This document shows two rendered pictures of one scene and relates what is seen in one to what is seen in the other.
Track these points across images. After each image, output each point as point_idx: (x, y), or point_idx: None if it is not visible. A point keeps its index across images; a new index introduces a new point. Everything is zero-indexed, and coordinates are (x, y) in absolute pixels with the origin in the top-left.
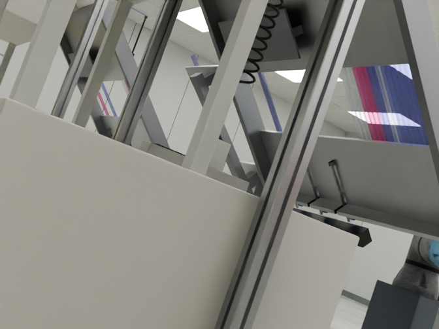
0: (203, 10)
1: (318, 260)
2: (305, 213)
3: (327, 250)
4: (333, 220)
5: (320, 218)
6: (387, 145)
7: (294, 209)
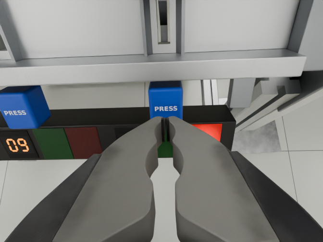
0: None
1: None
2: (126, 116)
3: None
4: (2, 122)
5: (55, 117)
6: None
7: (192, 118)
